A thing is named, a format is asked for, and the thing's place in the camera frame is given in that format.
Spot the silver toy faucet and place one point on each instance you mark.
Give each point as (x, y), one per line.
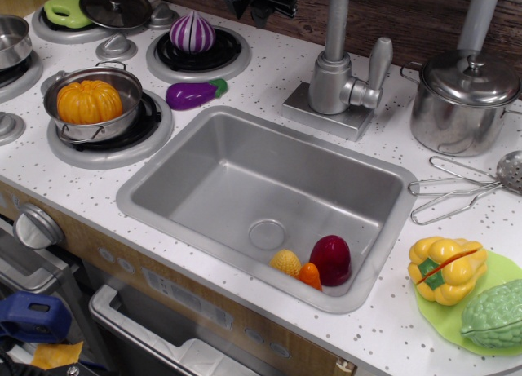
(335, 101)

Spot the back middle stove burner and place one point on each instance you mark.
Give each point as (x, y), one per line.
(227, 58)

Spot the purple white toy onion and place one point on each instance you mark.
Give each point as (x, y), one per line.
(192, 34)

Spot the grey stove knob rear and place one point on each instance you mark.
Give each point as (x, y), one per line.
(162, 17)

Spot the grey stove knob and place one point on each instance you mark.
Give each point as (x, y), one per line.
(162, 17)
(12, 127)
(117, 48)

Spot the purple toy eggplant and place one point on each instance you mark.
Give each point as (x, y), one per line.
(188, 95)

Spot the dark round pan lid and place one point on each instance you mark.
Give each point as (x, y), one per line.
(117, 14)

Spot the front stove burner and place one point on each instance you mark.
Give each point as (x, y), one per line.
(149, 132)

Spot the orange toy pumpkin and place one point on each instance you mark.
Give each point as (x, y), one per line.
(88, 102)

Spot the back left stove burner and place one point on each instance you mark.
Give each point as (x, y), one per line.
(59, 34)

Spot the grey toy sink basin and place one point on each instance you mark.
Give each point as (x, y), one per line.
(242, 188)

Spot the steel stock pot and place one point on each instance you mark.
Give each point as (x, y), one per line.
(454, 129)

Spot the small steel saucepan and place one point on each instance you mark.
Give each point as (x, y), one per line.
(16, 44)

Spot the steel pot lid with knob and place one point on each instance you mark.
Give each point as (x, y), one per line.
(471, 78)

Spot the left edge stove burner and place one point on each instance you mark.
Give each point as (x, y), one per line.
(18, 79)

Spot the yellow toy corn piece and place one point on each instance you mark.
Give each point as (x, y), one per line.
(286, 261)

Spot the dark red toy beet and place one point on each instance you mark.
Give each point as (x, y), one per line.
(332, 257)

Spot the grey stove knob left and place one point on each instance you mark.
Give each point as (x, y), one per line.
(12, 127)

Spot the orange toy carrot piece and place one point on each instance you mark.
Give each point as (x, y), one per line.
(309, 275)

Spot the steel slotted skimmer spoon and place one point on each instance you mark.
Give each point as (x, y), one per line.
(510, 170)

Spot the silver oven dial knob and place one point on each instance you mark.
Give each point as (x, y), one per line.
(36, 229)

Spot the yellow toy bell pepper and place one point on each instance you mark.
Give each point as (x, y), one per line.
(445, 270)

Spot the toy dishwasher door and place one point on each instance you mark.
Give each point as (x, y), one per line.
(148, 338)

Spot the light green plate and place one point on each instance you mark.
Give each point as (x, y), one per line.
(446, 320)

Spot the green toy bitter gourd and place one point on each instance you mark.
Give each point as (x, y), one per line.
(492, 319)

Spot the steel pot with handles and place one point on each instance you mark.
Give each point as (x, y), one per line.
(129, 88)

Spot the steel wire utensil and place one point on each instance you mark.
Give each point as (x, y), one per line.
(436, 209)

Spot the toy oven door handle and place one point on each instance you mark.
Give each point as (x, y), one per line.
(36, 271)

